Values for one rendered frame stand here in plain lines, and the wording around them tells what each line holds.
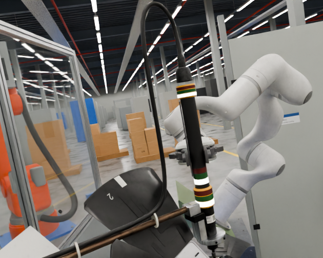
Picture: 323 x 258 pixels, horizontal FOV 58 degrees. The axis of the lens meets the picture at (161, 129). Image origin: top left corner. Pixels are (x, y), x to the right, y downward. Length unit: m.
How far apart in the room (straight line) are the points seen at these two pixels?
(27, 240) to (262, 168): 0.97
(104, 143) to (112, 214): 9.26
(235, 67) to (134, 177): 1.88
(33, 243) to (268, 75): 0.82
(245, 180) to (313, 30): 1.62
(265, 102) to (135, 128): 7.10
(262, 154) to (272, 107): 0.24
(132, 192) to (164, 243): 0.14
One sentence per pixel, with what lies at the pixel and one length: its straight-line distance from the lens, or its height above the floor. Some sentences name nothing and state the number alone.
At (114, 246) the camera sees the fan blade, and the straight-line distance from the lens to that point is 0.42.
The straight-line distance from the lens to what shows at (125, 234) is 0.62.
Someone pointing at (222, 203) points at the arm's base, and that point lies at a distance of 1.40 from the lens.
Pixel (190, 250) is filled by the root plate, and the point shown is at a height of 1.27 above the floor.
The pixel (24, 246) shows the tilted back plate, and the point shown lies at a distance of 0.77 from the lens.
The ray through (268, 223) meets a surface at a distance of 2.78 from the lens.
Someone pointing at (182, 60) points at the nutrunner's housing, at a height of 1.69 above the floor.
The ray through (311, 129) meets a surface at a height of 1.16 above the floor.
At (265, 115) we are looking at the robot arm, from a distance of 1.24.
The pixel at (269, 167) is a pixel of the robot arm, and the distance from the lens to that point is 1.36.
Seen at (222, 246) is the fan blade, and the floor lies 1.18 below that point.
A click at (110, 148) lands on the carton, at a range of 9.93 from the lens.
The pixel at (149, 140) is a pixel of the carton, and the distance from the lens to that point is 8.27.
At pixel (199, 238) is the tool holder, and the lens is 0.71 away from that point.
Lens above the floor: 1.61
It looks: 6 degrees down
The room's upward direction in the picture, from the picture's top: 10 degrees counter-clockwise
